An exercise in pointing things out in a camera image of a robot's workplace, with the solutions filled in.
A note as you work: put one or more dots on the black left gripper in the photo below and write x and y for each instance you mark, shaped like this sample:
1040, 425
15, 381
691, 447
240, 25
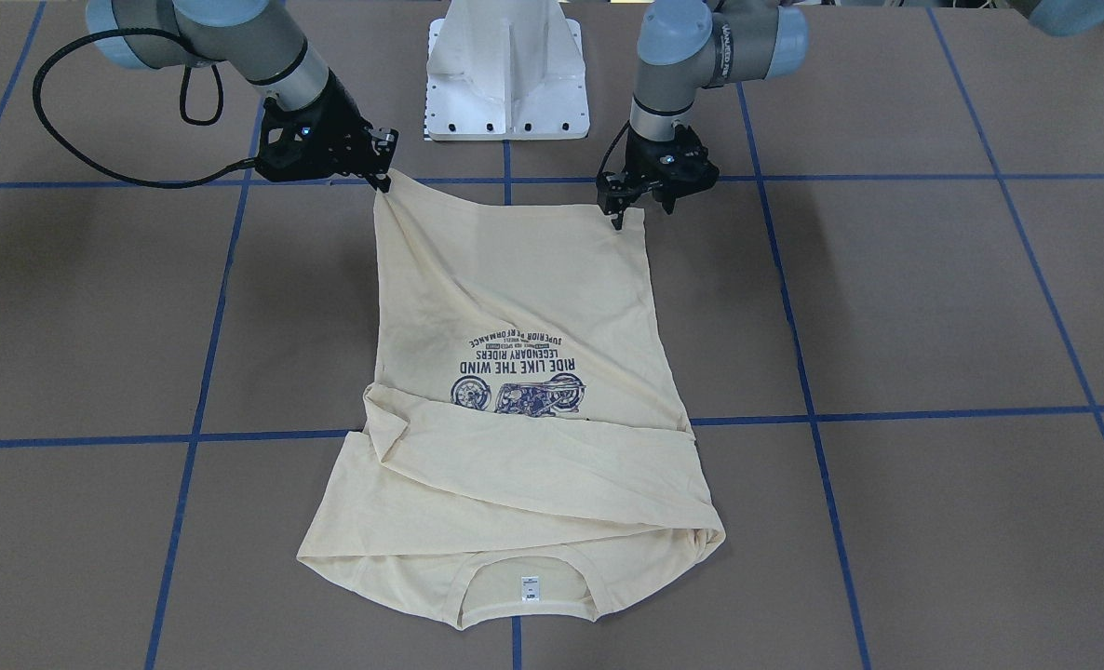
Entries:
642, 155

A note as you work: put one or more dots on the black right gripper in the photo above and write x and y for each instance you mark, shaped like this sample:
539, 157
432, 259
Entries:
340, 119

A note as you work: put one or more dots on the cream long-sleeve printed shirt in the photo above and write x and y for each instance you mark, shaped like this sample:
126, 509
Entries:
525, 450

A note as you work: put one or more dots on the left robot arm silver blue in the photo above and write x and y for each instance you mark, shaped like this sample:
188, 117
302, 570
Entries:
685, 46

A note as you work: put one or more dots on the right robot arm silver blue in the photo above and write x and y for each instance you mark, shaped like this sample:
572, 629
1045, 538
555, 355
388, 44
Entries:
259, 38

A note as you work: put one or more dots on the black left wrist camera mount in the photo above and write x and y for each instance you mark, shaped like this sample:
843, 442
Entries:
692, 170

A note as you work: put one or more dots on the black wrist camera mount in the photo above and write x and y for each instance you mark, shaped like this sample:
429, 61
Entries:
300, 144
692, 170

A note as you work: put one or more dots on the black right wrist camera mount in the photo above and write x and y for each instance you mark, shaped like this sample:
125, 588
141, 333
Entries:
300, 144

